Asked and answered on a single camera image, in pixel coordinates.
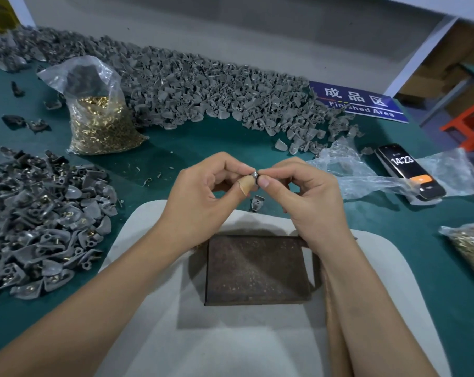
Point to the small bag of brass rivets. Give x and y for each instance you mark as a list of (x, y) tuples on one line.
[(470, 247)]

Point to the empty clear plastic bag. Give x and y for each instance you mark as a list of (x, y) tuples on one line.
[(358, 180)]

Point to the small grey plastic part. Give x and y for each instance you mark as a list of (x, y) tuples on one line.
[(255, 175)]

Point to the grey plastic part with rivet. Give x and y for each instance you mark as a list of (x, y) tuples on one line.
[(257, 202)]

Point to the bent metal scrap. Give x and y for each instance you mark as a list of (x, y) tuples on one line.
[(150, 179)]

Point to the long pile of grey parts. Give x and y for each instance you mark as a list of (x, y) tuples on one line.
[(189, 86)]

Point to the blue sign plate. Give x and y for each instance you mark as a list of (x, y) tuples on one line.
[(358, 100)]

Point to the black smartphone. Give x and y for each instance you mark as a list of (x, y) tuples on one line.
[(407, 168)]

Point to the tan adhesive bandage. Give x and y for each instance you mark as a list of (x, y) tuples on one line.
[(244, 187)]

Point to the large bag of brass rivets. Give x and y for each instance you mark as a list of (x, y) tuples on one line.
[(97, 121)]

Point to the person's right forearm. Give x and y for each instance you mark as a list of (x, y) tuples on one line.
[(362, 310)]

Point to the person's left hand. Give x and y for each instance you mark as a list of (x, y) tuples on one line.
[(197, 208)]

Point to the white foam pad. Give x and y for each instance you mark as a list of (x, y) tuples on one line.
[(229, 341)]

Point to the person's right hand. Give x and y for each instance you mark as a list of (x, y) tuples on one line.
[(311, 211)]

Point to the person's left forearm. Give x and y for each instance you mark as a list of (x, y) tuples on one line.
[(95, 302)]

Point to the person's left thumb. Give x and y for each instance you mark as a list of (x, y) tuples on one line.
[(242, 190)]

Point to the cardboard boxes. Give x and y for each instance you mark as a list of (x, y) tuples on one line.
[(456, 47)]

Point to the person's right thumb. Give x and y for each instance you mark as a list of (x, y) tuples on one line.
[(274, 196)]

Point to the rusty brown metal block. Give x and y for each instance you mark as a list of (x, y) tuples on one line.
[(256, 270)]

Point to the white shelf frame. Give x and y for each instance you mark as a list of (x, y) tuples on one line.
[(421, 54)]

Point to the orange plastic stool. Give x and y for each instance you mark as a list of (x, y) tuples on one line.
[(468, 127)]

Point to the dark grey plastic part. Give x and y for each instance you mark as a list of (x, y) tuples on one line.
[(53, 104), (14, 120), (17, 89), (38, 125)]

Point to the heap of riveted grey parts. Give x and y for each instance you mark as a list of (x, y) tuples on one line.
[(36, 223)]

